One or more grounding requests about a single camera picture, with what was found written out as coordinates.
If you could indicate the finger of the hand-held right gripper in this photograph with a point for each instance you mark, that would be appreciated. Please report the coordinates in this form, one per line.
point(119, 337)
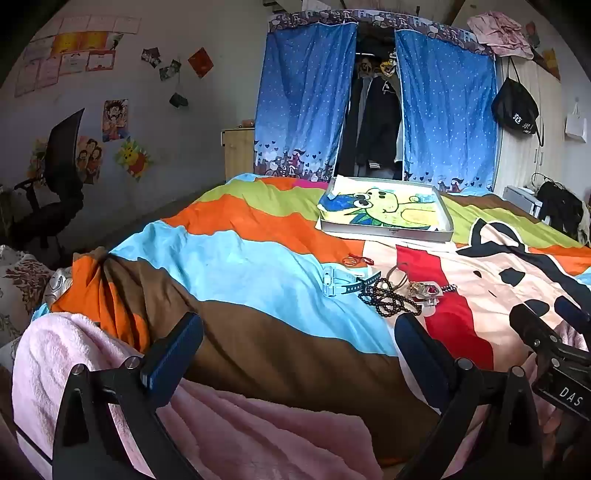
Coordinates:
point(531, 323)
point(571, 307)

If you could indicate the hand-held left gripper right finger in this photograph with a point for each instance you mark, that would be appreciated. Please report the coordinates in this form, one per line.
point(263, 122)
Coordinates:
point(415, 341)

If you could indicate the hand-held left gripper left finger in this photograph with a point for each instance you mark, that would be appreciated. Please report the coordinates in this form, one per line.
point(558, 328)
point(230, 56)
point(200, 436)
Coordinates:
point(173, 355)

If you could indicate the teal watch band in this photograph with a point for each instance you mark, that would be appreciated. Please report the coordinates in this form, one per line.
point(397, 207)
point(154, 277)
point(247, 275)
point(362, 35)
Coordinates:
point(364, 281)

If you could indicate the grey shallow box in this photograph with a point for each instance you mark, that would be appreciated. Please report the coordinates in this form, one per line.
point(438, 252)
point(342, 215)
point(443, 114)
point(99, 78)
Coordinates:
point(383, 233)

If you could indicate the black white striped hair clip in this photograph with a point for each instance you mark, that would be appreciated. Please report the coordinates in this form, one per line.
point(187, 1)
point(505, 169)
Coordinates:
point(449, 288)

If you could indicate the pink fleece blanket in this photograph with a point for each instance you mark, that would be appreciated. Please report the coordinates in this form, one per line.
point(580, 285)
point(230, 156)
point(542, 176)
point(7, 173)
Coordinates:
point(240, 429)

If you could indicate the black jacket heap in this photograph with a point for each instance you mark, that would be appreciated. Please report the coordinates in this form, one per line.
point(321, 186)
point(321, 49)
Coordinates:
point(561, 207)

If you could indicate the colourful striped cartoon blanket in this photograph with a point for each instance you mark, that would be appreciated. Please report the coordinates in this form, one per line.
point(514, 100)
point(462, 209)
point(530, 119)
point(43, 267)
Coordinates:
point(258, 286)

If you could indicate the white storage box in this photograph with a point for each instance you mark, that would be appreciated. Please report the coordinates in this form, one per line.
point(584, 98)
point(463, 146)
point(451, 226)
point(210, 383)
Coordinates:
point(521, 198)

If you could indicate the cartoon dinosaur cloth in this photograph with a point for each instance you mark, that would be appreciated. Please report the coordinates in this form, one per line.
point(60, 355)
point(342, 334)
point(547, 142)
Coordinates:
point(388, 205)

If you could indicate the white wardrobe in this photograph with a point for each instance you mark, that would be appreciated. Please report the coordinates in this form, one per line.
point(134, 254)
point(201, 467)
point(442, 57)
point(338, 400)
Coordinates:
point(519, 161)

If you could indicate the floral patterned pillow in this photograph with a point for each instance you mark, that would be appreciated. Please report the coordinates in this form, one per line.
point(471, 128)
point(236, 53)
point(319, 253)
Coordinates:
point(23, 281)

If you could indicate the white paper bag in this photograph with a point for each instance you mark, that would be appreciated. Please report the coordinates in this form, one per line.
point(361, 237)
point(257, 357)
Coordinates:
point(576, 124)

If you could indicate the black office chair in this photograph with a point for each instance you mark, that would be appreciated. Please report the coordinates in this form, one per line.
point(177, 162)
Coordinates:
point(60, 184)

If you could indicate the wooden cabinet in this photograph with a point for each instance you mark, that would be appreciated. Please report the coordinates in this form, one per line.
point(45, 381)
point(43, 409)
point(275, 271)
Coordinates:
point(238, 154)

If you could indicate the family drawing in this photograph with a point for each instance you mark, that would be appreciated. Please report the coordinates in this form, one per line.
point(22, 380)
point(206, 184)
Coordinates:
point(90, 159)

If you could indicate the dark hanging clothes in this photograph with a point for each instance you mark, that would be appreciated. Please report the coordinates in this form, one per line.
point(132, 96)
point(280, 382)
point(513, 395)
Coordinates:
point(376, 124)

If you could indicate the blue dotted curtain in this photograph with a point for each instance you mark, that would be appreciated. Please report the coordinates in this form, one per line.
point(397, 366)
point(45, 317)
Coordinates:
point(443, 106)
point(300, 101)

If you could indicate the cartoon boy poster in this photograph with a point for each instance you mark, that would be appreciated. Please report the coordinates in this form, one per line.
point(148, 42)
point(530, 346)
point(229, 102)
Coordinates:
point(115, 120)

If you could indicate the pink clothes pile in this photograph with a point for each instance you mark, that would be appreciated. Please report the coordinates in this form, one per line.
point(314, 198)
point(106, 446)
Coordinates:
point(498, 32)

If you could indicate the red paper square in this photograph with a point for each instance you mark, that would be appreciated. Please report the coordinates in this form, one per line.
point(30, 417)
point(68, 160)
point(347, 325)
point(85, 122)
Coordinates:
point(199, 62)

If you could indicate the patterned curtain valance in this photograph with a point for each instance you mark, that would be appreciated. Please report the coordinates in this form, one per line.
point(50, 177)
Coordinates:
point(323, 18)

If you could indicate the green wall ornament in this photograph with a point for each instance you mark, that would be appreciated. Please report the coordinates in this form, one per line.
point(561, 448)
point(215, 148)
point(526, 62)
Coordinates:
point(178, 99)

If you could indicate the small wall photo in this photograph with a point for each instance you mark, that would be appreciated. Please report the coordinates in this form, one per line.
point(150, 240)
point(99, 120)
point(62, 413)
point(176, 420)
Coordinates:
point(170, 70)
point(150, 56)

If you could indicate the wall of certificates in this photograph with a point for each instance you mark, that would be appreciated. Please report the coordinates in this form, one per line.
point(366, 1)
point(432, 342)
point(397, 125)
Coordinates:
point(69, 50)

